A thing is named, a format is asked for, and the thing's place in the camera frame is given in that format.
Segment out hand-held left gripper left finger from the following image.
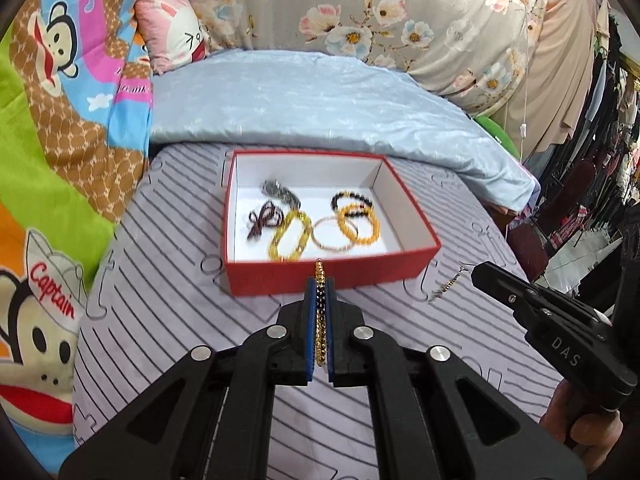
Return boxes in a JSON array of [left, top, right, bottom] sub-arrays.
[[59, 277, 317, 480]]

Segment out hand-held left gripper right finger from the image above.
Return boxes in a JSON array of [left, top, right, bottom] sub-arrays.
[[324, 280, 587, 480]]

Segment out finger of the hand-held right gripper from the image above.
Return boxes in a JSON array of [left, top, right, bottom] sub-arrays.
[[471, 261, 551, 331]]

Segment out gold flower earring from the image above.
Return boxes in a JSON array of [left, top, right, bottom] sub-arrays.
[[427, 266, 473, 303]]

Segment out red cardboard box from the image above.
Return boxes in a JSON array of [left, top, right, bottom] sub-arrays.
[[221, 149, 442, 297]]

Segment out rose gold bangle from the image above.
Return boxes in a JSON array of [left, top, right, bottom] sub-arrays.
[[312, 214, 358, 253]]

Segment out yellow crystal bracelet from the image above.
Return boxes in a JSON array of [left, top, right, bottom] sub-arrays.
[[268, 210, 312, 262]]

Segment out yellow round bead bracelet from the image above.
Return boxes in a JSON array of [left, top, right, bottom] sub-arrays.
[[337, 203, 381, 246]]

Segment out dark red ribbon tie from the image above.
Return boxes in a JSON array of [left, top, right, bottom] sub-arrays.
[[246, 200, 283, 243]]

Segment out dark bead bracelet gold charm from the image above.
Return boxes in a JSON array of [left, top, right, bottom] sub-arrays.
[[331, 190, 375, 218]]

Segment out silver metal link bracelet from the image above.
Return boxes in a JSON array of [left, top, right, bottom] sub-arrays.
[[260, 178, 301, 209]]

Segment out person's right hand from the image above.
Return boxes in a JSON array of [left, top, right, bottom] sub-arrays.
[[539, 380, 626, 471]]

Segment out dark red chair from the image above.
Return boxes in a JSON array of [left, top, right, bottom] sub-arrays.
[[510, 160, 598, 281]]

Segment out red plaid cloth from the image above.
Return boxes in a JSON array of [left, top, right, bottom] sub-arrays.
[[545, 205, 601, 256]]

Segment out green plastic object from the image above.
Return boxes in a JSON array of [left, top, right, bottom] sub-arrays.
[[475, 116, 521, 161]]

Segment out hanging clothes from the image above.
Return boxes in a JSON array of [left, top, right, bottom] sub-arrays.
[[585, 0, 640, 241]]

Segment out light blue quilt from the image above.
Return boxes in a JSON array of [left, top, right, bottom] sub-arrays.
[[149, 49, 536, 206]]

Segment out beige hanging cloth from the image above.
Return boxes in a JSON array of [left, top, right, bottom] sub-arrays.
[[500, 0, 601, 161]]

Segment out grey floral blanket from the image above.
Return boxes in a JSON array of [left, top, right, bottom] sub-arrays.
[[155, 0, 553, 116]]

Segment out cartoon monkey blanket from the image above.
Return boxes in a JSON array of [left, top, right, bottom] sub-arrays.
[[0, 0, 166, 466]]

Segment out pink cat pillow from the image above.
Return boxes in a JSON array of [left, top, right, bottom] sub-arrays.
[[134, 0, 211, 75]]

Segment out white cable with switch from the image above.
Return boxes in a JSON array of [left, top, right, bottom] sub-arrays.
[[515, 0, 533, 161]]

